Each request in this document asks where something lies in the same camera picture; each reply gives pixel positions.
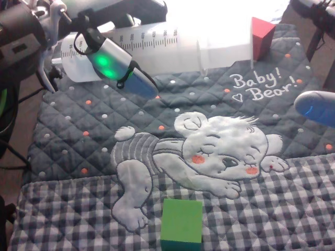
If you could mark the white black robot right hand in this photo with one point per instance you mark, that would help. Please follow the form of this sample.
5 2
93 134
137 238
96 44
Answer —
316 107

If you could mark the red toy block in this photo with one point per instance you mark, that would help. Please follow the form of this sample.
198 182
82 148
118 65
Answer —
264 39

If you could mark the toy cube block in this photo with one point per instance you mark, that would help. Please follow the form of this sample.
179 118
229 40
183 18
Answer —
180 219

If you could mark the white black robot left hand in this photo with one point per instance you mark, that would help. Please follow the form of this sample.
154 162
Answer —
110 57

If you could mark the large translucent white syringe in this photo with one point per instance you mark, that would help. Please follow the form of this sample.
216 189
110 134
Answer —
162 52

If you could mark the grey quilt with printed bear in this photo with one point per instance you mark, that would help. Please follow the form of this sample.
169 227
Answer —
104 130

